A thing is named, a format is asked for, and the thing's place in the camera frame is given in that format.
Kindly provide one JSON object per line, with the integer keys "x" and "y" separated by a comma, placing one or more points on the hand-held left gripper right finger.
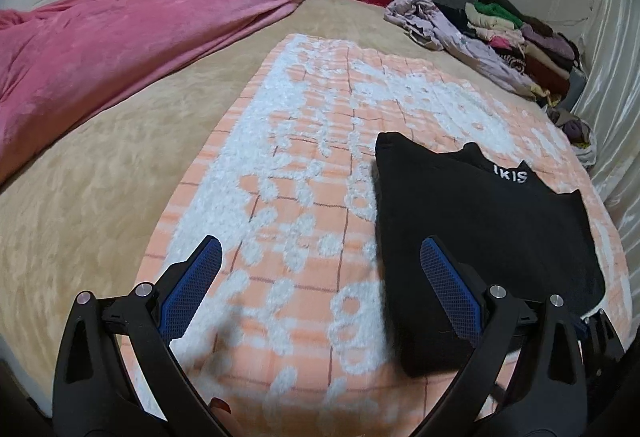
{"x": 450, "y": 287}

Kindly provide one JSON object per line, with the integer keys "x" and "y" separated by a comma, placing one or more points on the pink plush blanket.
{"x": 125, "y": 42}

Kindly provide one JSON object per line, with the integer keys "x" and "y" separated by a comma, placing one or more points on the crumpled purple cloth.
{"x": 577, "y": 132}

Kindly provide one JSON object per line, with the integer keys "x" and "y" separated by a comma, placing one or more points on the beige fleece blanket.
{"x": 100, "y": 177}

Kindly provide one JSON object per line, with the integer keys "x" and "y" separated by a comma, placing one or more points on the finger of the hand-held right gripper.
{"x": 602, "y": 334}

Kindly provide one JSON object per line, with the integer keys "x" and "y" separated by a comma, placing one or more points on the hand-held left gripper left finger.
{"x": 192, "y": 287}

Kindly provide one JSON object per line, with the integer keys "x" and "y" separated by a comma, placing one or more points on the pile of folded clothes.
{"x": 530, "y": 47}

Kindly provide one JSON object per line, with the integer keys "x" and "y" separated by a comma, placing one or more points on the white curtain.
{"x": 610, "y": 92}

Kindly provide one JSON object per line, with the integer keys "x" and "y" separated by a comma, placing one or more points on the pile of assorted clothes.
{"x": 450, "y": 32}

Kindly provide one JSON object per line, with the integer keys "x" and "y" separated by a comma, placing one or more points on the peach and white patterned blanket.
{"x": 310, "y": 127}

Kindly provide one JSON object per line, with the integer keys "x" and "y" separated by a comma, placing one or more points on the black sweater with orange cuffs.
{"x": 475, "y": 227}

